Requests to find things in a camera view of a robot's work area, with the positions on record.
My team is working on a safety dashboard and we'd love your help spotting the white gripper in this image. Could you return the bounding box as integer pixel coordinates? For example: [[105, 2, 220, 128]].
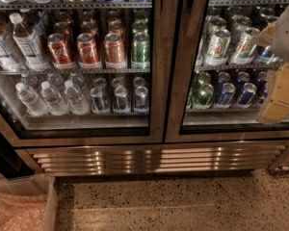
[[255, 6, 289, 124]]

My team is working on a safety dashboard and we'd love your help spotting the glass fridge door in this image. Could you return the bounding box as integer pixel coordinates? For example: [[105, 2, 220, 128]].
[[166, 0, 289, 142], [0, 0, 177, 148]]

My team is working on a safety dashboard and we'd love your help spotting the steel fridge bottom grille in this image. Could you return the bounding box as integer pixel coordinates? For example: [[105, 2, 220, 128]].
[[16, 140, 289, 177]]

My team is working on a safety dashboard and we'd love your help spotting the silver blue tall can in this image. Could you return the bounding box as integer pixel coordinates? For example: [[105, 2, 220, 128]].
[[256, 46, 276, 64]]

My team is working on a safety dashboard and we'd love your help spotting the right white green soda can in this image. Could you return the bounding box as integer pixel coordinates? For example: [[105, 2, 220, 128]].
[[229, 27, 260, 64]]

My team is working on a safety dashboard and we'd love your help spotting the white green soda can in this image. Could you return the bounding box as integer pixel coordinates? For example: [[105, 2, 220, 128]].
[[205, 29, 231, 66], [229, 27, 260, 64]]

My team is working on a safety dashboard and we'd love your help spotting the middle blue can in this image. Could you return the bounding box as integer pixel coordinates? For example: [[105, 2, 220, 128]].
[[235, 83, 257, 108]]

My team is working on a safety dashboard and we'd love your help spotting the left blue can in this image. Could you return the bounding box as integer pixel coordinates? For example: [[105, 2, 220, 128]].
[[214, 83, 236, 109]]

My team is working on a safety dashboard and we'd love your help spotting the left white green soda can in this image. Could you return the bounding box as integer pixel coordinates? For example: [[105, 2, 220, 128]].
[[205, 29, 231, 66]]

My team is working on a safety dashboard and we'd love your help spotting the green can lower shelf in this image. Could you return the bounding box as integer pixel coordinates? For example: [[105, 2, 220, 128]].
[[193, 84, 214, 109]]

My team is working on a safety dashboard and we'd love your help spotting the right energy drink can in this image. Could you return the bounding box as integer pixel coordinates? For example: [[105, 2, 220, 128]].
[[135, 86, 148, 113]]

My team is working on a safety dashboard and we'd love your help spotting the energy drink can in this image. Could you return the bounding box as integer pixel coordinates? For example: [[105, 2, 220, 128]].
[[135, 86, 148, 113], [90, 88, 110, 115], [114, 86, 130, 114]]

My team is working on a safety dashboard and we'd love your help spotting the middle energy drink can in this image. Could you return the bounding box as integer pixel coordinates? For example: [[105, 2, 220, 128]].
[[114, 86, 130, 114]]

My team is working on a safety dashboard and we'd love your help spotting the left energy drink can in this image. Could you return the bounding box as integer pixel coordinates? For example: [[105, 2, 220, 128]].
[[90, 88, 110, 115]]

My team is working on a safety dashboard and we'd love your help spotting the front middle red cola can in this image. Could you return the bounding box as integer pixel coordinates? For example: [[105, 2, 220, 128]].
[[76, 33, 101, 69]]

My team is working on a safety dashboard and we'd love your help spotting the red cola can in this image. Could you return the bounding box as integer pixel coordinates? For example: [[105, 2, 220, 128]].
[[76, 33, 101, 69], [47, 33, 74, 69]]

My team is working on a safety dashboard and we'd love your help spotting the right water bottle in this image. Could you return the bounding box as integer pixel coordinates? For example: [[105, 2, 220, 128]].
[[65, 80, 89, 116]]

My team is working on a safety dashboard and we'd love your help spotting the water bottle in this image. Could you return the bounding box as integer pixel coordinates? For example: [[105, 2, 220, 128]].
[[41, 81, 69, 116], [65, 80, 89, 116], [15, 83, 48, 116]]

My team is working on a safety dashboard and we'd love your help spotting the front left red cola can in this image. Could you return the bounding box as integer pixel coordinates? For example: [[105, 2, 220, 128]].
[[47, 33, 74, 69]]

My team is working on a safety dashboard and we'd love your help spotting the middle water bottle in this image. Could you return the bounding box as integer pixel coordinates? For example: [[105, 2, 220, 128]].
[[41, 81, 69, 116]]

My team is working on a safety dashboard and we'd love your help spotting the left water bottle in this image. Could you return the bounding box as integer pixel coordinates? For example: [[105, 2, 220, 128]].
[[15, 83, 48, 116]]

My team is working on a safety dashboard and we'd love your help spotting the tea bottle white cap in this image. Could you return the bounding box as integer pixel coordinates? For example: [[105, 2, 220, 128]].
[[10, 13, 50, 71]]

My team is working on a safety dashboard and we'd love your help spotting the left edge tea bottle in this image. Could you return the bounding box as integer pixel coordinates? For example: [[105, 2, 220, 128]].
[[0, 25, 23, 71]]

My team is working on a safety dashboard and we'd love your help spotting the clear plastic storage bin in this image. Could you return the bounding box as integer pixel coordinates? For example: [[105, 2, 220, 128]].
[[0, 174, 59, 231]]

